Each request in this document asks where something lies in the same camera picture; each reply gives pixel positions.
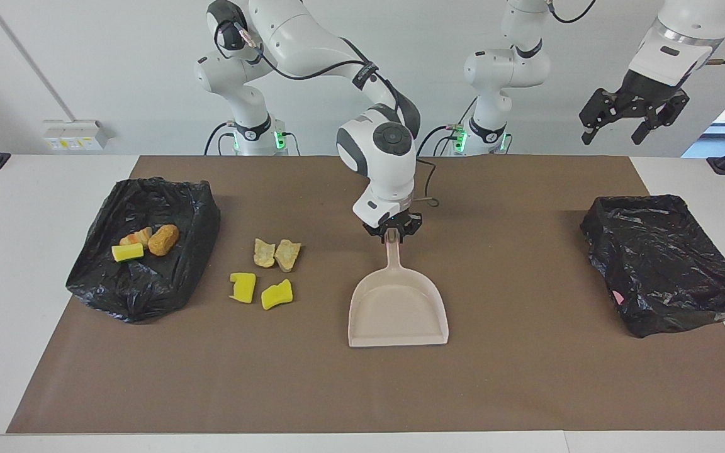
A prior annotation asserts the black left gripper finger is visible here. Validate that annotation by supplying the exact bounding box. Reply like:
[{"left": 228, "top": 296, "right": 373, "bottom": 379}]
[
  {"left": 580, "top": 89, "right": 620, "bottom": 145},
  {"left": 631, "top": 91, "right": 690, "bottom": 145}
]

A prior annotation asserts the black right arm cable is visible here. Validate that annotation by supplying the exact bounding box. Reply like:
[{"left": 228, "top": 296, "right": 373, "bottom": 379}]
[{"left": 213, "top": 18, "right": 440, "bottom": 210}]

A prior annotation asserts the bread piece with orange crust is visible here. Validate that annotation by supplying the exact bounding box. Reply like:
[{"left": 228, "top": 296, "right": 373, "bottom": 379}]
[{"left": 119, "top": 226, "right": 153, "bottom": 247}]

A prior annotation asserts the brown table mat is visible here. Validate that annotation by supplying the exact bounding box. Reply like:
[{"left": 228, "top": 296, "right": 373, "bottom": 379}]
[{"left": 7, "top": 155, "right": 725, "bottom": 435}]

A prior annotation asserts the black bag lined bin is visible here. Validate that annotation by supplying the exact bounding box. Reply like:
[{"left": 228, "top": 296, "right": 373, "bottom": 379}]
[
  {"left": 580, "top": 194, "right": 725, "bottom": 339},
  {"left": 65, "top": 177, "right": 222, "bottom": 325}
]

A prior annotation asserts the white wall socket box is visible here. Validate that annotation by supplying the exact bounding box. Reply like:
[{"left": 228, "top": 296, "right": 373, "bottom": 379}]
[{"left": 42, "top": 120, "right": 110, "bottom": 152}]

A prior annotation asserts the white wall cable duct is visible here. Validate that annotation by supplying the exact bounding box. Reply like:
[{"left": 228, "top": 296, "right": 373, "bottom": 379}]
[{"left": 0, "top": 0, "right": 80, "bottom": 123}]

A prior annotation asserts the beige plastic dustpan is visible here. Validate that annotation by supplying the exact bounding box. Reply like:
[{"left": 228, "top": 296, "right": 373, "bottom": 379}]
[{"left": 347, "top": 228, "right": 449, "bottom": 348}]

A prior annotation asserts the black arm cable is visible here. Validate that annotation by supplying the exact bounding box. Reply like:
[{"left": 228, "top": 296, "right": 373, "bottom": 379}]
[
  {"left": 548, "top": 0, "right": 725, "bottom": 67},
  {"left": 213, "top": 18, "right": 440, "bottom": 210}
]

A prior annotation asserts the brown fried nugget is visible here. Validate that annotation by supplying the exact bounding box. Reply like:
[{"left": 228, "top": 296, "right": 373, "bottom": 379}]
[{"left": 148, "top": 225, "right": 180, "bottom": 257}]

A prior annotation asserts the black base cable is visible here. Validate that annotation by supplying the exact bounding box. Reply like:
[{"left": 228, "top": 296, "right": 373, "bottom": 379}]
[
  {"left": 417, "top": 98, "right": 478, "bottom": 157},
  {"left": 204, "top": 121, "right": 237, "bottom": 156}
]

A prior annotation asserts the torn bread piece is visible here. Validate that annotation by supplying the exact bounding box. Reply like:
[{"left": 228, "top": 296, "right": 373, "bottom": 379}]
[
  {"left": 253, "top": 238, "right": 277, "bottom": 269},
  {"left": 274, "top": 239, "right": 303, "bottom": 273}
]

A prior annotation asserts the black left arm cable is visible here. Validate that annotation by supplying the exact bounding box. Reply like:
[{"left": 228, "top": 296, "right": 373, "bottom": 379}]
[{"left": 548, "top": 0, "right": 725, "bottom": 67}]

